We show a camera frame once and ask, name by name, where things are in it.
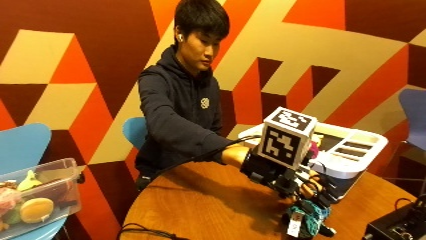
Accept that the teal knitted soft toy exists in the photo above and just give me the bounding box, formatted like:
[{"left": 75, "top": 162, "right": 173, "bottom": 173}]
[{"left": 282, "top": 197, "right": 338, "bottom": 240}]

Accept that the pink item in tray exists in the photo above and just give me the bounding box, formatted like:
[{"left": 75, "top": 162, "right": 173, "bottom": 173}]
[{"left": 308, "top": 141, "right": 320, "bottom": 160}]

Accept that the white plastic organizer tray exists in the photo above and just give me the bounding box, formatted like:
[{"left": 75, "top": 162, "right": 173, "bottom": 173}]
[{"left": 236, "top": 121, "right": 390, "bottom": 204}]

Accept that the white cube with black markers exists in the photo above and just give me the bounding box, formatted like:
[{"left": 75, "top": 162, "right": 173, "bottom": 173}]
[{"left": 255, "top": 106, "right": 319, "bottom": 171}]

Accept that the black equipment box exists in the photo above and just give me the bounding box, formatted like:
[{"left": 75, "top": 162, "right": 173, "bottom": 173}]
[{"left": 360, "top": 194, "right": 426, "bottom": 240}]

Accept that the person in dark hoodie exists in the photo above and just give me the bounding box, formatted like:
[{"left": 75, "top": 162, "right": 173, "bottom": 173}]
[{"left": 133, "top": 0, "right": 250, "bottom": 193}]

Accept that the small light blue chair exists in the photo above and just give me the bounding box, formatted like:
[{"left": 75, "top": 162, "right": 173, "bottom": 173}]
[{"left": 121, "top": 116, "right": 149, "bottom": 151}]

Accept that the clear plastic storage bin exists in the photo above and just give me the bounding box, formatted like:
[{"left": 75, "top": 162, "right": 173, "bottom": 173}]
[{"left": 0, "top": 157, "right": 86, "bottom": 240}]

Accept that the yellow round toy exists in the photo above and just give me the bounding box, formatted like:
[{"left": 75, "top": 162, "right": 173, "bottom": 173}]
[{"left": 18, "top": 197, "right": 55, "bottom": 225}]

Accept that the yellow green pear toy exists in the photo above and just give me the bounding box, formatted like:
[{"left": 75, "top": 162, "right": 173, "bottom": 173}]
[{"left": 16, "top": 169, "right": 43, "bottom": 193}]

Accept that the large light blue chair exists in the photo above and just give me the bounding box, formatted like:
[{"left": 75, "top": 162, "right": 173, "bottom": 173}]
[{"left": 0, "top": 122, "right": 69, "bottom": 240}]

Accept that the pink soft toy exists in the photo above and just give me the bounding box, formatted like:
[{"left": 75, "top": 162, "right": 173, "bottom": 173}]
[{"left": 0, "top": 185, "right": 23, "bottom": 218}]

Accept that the black cable on box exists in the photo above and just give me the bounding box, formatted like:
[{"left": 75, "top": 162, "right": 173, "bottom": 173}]
[{"left": 392, "top": 197, "right": 415, "bottom": 212}]

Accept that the black glove cable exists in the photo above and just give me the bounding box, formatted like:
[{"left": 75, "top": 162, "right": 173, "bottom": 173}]
[{"left": 151, "top": 134, "right": 263, "bottom": 178}]

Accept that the thin black table cable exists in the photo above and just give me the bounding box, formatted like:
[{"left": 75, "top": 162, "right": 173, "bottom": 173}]
[{"left": 115, "top": 222, "right": 191, "bottom": 240}]

